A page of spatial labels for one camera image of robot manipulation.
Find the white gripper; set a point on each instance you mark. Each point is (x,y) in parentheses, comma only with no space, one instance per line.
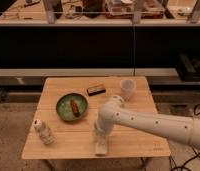
(102,130)

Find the white sponge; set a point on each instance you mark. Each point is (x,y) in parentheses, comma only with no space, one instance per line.
(101,148)

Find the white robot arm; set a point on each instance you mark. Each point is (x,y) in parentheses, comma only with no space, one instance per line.
(184,130)

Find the brown bottle in bowl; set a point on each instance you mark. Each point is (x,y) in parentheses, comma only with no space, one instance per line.
(74,108)

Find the wooden table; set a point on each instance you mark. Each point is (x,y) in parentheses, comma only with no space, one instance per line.
(73,149)

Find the brown rectangular eraser block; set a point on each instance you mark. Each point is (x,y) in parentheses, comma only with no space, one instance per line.
(96,90)

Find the green bowl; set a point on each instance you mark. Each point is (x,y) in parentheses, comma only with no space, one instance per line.
(63,107)

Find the clear plastic cup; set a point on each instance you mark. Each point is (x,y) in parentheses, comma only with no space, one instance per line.
(127,87)

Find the white plastic bottle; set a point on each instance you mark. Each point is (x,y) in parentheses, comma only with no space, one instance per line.
(43,131)

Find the black box on shelf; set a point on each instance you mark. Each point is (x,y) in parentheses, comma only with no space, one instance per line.
(188,68)

